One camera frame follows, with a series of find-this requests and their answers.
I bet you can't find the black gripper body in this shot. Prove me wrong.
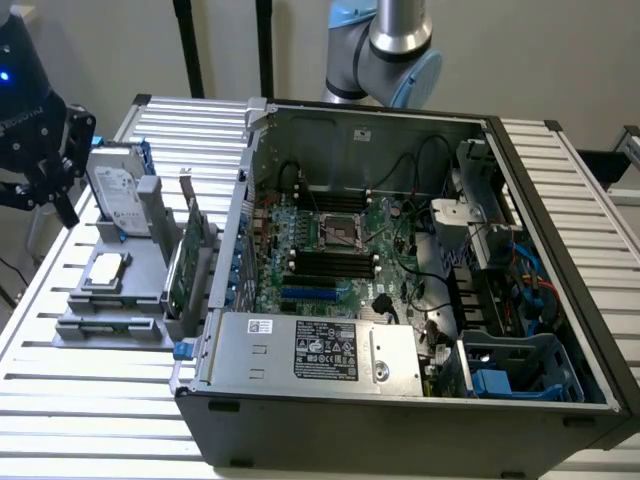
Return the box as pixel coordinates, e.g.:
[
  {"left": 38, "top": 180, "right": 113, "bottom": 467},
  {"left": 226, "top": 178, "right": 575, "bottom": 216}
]
[{"left": 0, "top": 9, "right": 69, "bottom": 174}]

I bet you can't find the green RAM stick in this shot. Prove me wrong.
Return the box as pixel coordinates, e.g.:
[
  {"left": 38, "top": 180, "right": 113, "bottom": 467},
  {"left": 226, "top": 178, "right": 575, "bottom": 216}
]
[
  {"left": 69, "top": 297, "right": 155, "bottom": 308},
  {"left": 58, "top": 322, "right": 154, "bottom": 336}
]

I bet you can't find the black RAM slot bank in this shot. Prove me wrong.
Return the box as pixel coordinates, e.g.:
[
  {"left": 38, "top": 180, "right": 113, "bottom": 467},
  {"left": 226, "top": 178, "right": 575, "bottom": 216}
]
[
  {"left": 293, "top": 185, "right": 373, "bottom": 214},
  {"left": 287, "top": 248, "right": 379, "bottom": 279}
]

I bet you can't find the blue expansion slot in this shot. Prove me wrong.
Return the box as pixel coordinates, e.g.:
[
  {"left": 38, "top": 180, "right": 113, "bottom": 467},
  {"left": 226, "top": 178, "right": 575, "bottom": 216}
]
[{"left": 279, "top": 286, "right": 339, "bottom": 302}]

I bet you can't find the silver hard disk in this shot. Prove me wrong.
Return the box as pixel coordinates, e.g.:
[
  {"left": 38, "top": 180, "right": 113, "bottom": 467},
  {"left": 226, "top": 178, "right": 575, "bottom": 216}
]
[{"left": 84, "top": 141, "right": 153, "bottom": 237}]

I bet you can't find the silver CPU chip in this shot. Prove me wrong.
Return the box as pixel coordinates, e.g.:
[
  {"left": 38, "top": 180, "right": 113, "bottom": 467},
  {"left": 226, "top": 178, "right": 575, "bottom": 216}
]
[{"left": 81, "top": 251, "right": 133, "bottom": 292}]

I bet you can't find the grey parts rack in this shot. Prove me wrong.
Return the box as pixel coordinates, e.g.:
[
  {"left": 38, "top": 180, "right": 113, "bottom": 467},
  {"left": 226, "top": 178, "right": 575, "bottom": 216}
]
[{"left": 53, "top": 174, "right": 222, "bottom": 352}]

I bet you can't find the green graphics card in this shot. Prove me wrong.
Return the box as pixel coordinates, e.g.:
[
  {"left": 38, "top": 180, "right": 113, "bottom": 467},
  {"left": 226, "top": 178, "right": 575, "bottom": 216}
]
[{"left": 161, "top": 168, "right": 209, "bottom": 320}]

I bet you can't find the blue case latch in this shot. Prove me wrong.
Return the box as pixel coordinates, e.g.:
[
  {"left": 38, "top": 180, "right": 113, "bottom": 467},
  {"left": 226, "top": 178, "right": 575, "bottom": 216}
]
[{"left": 171, "top": 337, "right": 196, "bottom": 362}]

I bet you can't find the metal CPU socket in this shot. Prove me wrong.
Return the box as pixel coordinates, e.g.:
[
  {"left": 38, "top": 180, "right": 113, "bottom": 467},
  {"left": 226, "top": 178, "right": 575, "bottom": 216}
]
[{"left": 311, "top": 211, "right": 365, "bottom": 252}]

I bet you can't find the silver power supply unit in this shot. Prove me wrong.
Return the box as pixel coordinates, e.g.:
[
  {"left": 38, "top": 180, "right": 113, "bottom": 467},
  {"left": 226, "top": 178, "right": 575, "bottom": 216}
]
[{"left": 206, "top": 311, "right": 427, "bottom": 399}]

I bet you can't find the green motherboard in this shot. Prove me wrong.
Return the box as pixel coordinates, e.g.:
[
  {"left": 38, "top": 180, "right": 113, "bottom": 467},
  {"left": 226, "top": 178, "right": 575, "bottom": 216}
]
[{"left": 248, "top": 192, "right": 427, "bottom": 322}]

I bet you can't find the grey fan shroud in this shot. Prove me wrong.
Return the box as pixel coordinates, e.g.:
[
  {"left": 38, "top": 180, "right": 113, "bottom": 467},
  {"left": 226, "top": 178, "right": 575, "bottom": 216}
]
[{"left": 428, "top": 197, "right": 475, "bottom": 237}]

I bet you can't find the black open PC case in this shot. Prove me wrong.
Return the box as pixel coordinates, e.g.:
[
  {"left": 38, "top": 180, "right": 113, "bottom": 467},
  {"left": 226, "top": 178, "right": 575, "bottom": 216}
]
[{"left": 172, "top": 96, "right": 640, "bottom": 469}]

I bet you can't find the grey metal disk bay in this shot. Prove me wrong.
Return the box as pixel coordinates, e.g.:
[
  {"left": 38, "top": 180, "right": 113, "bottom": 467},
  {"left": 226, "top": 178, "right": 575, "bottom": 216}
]
[{"left": 451, "top": 138, "right": 525, "bottom": 272}]

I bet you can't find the blue plastic disk bay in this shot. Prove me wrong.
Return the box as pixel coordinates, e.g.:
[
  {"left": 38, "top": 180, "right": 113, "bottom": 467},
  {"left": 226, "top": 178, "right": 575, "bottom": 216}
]
[{"left": 455, "top": 328, "right": 585, "bottom": 402}]

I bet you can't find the black floor cable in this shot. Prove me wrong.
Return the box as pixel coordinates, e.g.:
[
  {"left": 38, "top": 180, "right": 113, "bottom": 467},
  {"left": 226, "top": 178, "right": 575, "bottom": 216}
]
[{"left": 0, "top": 255, "right": 29, "bottom": 309}]

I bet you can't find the thick black post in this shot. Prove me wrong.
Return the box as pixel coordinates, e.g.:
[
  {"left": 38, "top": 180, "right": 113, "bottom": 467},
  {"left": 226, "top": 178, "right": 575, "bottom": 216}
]
[{"left": 172, "top": 0, "right": 206, "bottom": 100}]

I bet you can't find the grey case release handle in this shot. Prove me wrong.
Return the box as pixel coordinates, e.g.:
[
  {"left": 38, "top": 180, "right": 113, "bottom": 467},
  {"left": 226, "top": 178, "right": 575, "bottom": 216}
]
[{"left": 244, "top": 96, "right": 280, "bottom": 133}]

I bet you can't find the black looped wire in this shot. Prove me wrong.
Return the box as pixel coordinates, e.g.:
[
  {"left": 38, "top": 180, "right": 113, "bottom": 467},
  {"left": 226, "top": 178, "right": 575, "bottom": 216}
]
[{"left": 277, "top": 158, "right": 302, "bottom": 202}]

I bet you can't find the thin black post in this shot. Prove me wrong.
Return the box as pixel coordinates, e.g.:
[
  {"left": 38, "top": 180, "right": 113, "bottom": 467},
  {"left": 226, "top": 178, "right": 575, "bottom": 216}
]
[{"left": 255, "top": 0, "right": 276, "bottom": 100}]

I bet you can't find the long black wire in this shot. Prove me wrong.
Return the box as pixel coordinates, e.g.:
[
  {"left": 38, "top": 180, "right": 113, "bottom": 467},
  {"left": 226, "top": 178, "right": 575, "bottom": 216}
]
[{"left": 385, "top": 133, "right": 455, "bottom": 197}]

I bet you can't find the blue disk wire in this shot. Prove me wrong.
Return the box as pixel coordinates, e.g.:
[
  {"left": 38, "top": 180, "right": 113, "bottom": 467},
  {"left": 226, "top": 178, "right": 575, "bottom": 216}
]
[{"left": 503, "top": 238, "right": 547, "bottom": 324}]

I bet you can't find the red disk wire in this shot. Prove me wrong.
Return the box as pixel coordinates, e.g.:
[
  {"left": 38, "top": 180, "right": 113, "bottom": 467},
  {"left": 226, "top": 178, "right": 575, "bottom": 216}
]
[{"left": 528, "top": 277, "right": 563, "bottom": 322}]

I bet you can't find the aluminium frame rail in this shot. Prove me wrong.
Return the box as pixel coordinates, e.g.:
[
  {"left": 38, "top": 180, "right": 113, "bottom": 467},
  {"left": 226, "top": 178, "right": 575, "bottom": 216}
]
[{"left": 605, "top": 124, "right": 640, "bottom": 202}]

